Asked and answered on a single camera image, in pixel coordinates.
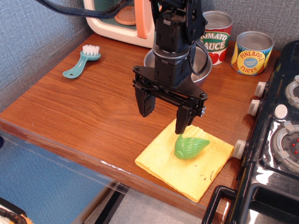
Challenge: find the green plastic toy vegetable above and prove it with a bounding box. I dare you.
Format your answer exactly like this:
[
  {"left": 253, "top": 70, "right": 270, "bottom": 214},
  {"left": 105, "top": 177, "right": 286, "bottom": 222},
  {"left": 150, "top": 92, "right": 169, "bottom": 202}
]
[{"left": 174, "top": 134, "right": 210, "bottom": 160}]

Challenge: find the black braided cable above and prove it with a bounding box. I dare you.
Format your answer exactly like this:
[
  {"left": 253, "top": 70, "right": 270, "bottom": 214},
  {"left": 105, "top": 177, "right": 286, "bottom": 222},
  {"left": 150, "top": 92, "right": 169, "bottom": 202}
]
[{"left": 36, "top": 0, "right": 134, "bottom": 19}]

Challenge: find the pineapple slices can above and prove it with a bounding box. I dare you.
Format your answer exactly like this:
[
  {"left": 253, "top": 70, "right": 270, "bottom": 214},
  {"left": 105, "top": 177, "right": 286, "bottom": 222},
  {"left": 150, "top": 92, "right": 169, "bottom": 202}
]
[{"left": 231, "top": 31, "right": 274, "bottom": 76}]

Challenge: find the white stove knob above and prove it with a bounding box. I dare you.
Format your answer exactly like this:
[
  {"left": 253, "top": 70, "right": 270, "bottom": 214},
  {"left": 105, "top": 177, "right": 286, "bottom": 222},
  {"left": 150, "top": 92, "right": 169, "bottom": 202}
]
[
  {"left": 255, "top": 82, "right": 267, "bottom": 98},
  {"left": 233, "top": 140, "right": 247, "bottom": 160},
  {"left": 248, "top": 99, "right": 260, "bottom": 117}
]

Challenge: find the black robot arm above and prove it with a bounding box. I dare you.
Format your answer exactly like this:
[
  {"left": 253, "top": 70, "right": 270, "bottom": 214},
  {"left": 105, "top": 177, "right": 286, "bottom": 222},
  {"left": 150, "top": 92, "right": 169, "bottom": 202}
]
[{"left": 133, "top": 0, "right": 210, "bottom": 134}]

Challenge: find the yellow folded cloth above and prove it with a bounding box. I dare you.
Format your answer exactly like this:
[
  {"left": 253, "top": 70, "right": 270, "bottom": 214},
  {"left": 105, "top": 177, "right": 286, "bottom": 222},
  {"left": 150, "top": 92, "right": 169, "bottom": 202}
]
[{"left": 135, "top": 121, "right": 234, "bottom": 203}]

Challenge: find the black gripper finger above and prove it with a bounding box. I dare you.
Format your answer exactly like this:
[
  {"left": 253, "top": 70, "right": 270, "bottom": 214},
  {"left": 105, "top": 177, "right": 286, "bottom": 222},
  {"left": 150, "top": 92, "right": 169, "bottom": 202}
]
[
  {"left": 175, "top": 106, "right": 197, "bottom": 134},
  {"left": 135, "top": 83, "right": 156, "bottom": 117}
]

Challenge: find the black toy stove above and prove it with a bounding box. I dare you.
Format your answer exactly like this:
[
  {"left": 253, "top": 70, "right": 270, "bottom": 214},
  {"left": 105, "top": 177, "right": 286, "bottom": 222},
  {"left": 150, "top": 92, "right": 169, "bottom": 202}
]
[{"left": 202, "top": 41, "right": 299, "bottom": 224}]

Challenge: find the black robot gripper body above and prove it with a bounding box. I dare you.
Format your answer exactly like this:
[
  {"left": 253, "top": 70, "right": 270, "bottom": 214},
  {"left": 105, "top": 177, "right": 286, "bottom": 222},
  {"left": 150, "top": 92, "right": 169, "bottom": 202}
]
[{"left": 133, "top": 45, "right": 207, "bottom": 117}]

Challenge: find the tomato sauce can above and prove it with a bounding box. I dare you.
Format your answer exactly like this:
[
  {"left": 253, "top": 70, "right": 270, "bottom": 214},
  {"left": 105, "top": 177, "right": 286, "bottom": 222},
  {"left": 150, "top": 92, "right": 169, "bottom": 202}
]
[{"left": 200, "top": 11, "right": 233, "bottom": 65}]

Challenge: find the teal dish brush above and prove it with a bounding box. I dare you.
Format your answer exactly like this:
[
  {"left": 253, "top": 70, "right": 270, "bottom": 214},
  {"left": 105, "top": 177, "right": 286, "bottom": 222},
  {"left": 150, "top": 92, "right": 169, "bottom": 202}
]
[{"left": 63, "top": 44, "right": 101, "bottom": 79}]

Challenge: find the stainless steel bowl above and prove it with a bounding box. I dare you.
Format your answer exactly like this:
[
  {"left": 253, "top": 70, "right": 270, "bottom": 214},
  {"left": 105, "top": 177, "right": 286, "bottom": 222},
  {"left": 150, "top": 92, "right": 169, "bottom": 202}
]
[{"left": 143, "top": 46, "right": 213, "bottom": 88}]

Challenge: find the orange toy plate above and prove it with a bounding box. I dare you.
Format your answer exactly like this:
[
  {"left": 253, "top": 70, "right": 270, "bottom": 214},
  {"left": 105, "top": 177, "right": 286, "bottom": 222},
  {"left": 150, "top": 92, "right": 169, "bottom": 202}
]
[{"left": 114, "top": 6, "right": 136, "bottom": 26}]

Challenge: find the teal toy microwave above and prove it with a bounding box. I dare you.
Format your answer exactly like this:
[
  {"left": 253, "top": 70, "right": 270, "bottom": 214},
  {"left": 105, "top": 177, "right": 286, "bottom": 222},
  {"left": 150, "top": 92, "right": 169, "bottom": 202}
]
[{"left": 86, "top": 0, "right": 155, "bottom": 48}]

